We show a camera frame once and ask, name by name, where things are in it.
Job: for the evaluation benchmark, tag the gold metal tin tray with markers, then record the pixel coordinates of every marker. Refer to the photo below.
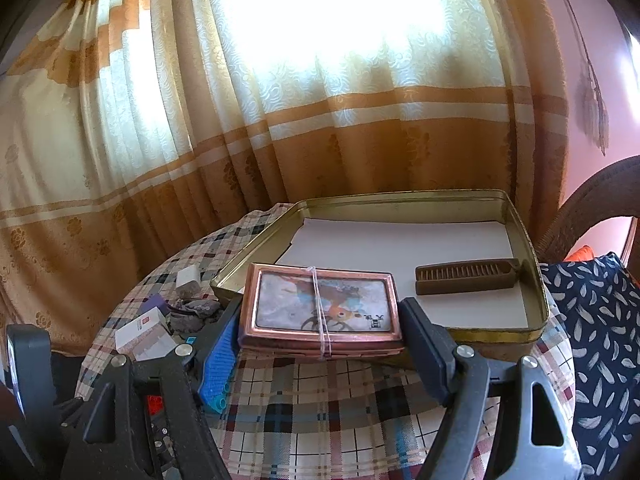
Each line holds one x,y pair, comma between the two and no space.
400,208

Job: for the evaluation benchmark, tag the orange cushion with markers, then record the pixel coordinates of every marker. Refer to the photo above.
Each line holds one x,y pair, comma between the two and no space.
580,254

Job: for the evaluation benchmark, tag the white paper liner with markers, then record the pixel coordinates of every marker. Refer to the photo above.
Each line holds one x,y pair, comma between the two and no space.
380,245

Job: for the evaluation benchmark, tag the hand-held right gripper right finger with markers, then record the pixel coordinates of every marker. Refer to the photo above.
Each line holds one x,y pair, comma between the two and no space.
430,355

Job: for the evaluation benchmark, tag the navy feather print cloth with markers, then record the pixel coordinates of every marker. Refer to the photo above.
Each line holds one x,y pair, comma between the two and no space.
600,360

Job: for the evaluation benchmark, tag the cream and orange curtain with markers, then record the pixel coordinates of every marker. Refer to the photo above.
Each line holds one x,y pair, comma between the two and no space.
150,160

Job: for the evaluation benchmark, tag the brown wooden chair back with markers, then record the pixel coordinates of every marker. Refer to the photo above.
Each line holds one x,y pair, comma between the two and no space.
590,185

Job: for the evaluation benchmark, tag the small purple object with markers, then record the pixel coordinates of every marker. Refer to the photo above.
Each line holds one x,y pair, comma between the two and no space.
157,304

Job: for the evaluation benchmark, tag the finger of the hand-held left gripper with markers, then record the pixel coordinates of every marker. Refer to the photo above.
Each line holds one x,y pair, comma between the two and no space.
32,360

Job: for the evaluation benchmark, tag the white rubber band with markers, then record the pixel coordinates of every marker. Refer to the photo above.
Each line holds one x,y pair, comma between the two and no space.
317,300

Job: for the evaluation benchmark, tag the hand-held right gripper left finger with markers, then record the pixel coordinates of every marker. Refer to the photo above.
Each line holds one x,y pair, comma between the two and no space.
220,360

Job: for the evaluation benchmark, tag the white and pink box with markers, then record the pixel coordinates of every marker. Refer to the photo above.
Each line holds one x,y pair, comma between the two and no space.
142,332

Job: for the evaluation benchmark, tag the brown comb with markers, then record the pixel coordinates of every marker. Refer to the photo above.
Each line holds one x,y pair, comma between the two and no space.
465,277

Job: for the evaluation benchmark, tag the small white box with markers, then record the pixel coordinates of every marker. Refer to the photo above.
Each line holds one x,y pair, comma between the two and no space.
187,276

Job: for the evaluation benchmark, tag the dark grey lumpy object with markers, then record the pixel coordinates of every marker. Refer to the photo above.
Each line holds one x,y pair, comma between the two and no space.
192,312

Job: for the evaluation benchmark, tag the tasselled curtain tieback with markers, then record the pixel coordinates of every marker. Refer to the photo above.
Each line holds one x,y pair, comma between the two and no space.
595,105

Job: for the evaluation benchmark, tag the copper framed picture case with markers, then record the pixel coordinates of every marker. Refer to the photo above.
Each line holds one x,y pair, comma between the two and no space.
295,310

